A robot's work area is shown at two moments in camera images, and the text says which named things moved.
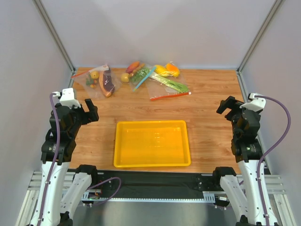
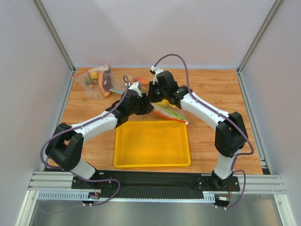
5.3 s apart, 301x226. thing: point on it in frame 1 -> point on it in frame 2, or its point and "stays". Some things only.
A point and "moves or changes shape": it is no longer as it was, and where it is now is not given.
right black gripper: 231,108 -> 154,92
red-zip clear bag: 166,81 moves or changes shape
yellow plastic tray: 149,143 stays
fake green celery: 172,85 moves or changes shape
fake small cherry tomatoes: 91,82 stays
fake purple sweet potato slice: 106,82 stays
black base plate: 152,183 stays
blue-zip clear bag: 139,73 -> 120,83
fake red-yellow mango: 132,67 -> 143,81
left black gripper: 84,114 -> 141,105
